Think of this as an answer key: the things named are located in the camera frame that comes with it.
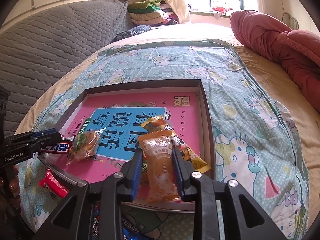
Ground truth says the red snack packet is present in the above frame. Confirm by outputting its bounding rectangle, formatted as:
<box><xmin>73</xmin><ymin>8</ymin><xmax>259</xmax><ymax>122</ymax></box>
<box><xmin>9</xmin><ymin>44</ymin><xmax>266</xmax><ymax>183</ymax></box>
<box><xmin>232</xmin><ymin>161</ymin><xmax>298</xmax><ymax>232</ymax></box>
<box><xmin>39</xmin><ymin>168</ymin><xmax>69</xmax><ymax>199</ymax></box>

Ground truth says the person's left hand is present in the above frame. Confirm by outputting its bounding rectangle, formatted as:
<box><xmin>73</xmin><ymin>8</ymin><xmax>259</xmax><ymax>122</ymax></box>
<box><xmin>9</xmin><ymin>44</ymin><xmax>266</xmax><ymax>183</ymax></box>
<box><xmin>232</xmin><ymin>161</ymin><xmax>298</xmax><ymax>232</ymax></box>
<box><xmin>1</xmin><ymin>165</ymin><xmax>21</xmax><ymax>211</ymax></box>

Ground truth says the folded clothes pile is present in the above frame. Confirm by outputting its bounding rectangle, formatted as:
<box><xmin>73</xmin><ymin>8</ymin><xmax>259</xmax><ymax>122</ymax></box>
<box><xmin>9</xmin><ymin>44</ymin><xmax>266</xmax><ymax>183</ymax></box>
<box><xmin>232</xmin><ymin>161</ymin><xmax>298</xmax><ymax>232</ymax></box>
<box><xmin>127</xmin><ymin>0</ymin><xmax>179</xmax><ymax>26</ymax></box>

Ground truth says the dark shallow cardboard box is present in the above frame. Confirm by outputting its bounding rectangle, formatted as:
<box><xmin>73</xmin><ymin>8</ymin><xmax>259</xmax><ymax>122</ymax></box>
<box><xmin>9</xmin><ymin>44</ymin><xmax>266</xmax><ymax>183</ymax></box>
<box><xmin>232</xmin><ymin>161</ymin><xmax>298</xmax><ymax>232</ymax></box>
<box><xmin>37</xmin><ymin>78</ymin><xmax>217</xmax><ymax>214</ymax></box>

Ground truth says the red quilted comforter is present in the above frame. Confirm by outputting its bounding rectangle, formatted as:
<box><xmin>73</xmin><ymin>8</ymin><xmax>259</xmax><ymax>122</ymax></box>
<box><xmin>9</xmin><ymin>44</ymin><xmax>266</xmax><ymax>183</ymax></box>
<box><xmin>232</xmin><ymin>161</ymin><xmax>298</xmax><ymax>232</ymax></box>
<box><xmin>230</xmin><ymin>10</ymin><xmax>319</xmax><ymax>111</ymax></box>

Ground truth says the pink book with blue title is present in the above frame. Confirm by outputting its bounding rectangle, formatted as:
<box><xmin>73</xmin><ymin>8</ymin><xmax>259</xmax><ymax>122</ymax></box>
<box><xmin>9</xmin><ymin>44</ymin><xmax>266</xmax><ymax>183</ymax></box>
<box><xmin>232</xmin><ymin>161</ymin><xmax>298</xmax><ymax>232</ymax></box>
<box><xmin>53</xmin><ymin>92</ymin><xmax>201</xmax><ymax>183</ymax></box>

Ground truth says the yellow cow candy packet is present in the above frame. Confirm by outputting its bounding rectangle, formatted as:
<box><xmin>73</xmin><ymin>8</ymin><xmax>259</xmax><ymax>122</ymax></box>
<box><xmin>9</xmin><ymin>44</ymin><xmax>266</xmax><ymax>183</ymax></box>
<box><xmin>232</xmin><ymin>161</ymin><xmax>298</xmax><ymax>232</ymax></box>
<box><xmin>140</xmin><ymin>115</ymin><xmax>210</xmax><ymax>173</ymax></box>

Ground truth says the brown pastry clear packet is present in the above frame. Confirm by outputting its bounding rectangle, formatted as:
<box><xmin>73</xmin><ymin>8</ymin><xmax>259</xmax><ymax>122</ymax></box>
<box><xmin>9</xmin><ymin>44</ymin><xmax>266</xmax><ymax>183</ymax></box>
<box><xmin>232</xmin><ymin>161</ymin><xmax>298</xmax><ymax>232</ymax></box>
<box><xmin>66</xmin><ymin>128</ymin><xmax>105</xmax><ymax>165</ymax></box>

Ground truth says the black Snickers bar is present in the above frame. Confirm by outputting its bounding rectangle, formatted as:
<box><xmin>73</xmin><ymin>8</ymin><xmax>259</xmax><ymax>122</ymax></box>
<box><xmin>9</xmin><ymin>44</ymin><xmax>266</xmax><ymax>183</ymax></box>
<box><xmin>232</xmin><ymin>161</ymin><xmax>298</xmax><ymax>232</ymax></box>
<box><xmin>39</xmin><ymin>141</ymin><xmax>72</xmax><ymax>155</ymax></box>

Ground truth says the Hello Kitty teal blanket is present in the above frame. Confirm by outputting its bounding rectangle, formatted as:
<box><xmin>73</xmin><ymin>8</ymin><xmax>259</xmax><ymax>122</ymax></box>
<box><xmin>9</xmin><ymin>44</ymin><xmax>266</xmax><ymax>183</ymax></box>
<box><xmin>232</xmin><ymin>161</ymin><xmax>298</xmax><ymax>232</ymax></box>
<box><xmin>17</xmin><ymin>39</ymin><xmax>309</xmax><ymax>239</ymax></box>

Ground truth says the round pizza biscuit packet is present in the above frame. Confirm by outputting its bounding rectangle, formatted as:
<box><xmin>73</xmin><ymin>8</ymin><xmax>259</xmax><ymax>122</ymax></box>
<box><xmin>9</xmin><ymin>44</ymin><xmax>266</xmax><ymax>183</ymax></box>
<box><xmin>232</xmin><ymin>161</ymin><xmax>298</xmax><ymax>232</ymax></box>
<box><xmin>140</xmin><ymin>159</ymin><xmax>149</xmax><ymax>184</ymax></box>

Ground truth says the grey quilted headboard cover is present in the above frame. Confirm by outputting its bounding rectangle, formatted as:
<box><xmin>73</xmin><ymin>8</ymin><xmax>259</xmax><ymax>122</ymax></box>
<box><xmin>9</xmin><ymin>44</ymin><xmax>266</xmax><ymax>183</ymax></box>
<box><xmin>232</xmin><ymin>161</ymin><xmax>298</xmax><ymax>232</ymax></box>
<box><xmin>1</xmin><ymin>0</ymin><xmax>133</xmax><ymax>136</ymax></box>

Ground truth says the dark blue patterned cloth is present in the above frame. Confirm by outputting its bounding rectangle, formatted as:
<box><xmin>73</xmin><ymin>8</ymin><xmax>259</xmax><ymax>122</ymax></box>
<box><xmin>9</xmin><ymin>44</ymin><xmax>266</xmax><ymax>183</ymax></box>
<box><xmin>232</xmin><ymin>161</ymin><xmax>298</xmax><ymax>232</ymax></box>
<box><xmin>112</xmin><ymin>25</ymin><xmax>151</xmax><ymax>43</ymax></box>

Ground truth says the blue Oreo packet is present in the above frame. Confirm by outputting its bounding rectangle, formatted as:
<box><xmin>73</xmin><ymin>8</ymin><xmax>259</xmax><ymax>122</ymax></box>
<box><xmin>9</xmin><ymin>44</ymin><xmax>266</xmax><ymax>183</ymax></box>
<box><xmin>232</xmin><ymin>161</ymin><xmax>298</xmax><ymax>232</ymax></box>
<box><xmin>91</xmin><ymin>200</ymin><xmax>151</xmax><ymax>240</ymax></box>

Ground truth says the orange cat snack packet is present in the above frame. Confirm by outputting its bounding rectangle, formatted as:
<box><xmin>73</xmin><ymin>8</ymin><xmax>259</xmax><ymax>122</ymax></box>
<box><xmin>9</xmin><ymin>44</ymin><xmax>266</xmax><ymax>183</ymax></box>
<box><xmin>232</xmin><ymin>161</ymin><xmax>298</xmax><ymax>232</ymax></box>
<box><xmin>138</xmin><ymin>130</ymin><xmax>180</xmax><ymax>203</ymax></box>

